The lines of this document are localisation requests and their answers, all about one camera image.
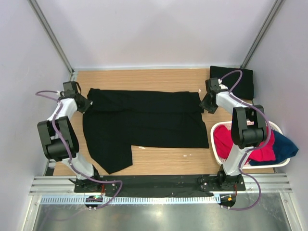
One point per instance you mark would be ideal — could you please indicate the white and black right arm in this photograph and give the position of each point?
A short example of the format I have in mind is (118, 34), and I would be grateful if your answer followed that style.
(249, 131)

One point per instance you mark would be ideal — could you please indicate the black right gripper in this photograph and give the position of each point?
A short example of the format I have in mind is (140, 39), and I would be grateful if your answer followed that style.
(203, 104)

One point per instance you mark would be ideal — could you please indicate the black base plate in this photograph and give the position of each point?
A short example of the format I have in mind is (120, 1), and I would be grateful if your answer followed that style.
(159, 185)

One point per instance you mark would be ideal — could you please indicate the navy blue t shirt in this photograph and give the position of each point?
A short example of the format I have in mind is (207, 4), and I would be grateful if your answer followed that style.
(283, 148)

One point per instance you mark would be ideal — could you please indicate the white laundry basket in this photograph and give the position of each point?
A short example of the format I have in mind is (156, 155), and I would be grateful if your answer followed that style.
(247, 165)

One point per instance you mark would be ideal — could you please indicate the aluminium frame post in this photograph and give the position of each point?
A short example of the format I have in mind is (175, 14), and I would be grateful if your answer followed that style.
(273, 12)
(49, 31)

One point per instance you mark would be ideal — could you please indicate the right aluminium frame post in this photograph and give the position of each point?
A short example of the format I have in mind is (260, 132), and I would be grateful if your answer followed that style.
(273, 12)

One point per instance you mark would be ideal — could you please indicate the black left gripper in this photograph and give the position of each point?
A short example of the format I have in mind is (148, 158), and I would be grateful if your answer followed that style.
(87, 104)

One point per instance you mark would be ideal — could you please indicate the left aluminium frame post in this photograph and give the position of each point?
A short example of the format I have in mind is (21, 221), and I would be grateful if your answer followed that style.
(49, 31)

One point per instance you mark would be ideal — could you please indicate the white slotted cable duct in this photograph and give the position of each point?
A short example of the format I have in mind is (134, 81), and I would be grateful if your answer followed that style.
(88, 200)

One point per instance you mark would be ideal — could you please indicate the red t shirt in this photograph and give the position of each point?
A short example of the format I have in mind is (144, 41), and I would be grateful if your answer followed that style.
(223, 144)

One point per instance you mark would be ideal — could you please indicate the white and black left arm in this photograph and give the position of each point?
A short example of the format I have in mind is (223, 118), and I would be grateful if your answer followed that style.
(58, 139)

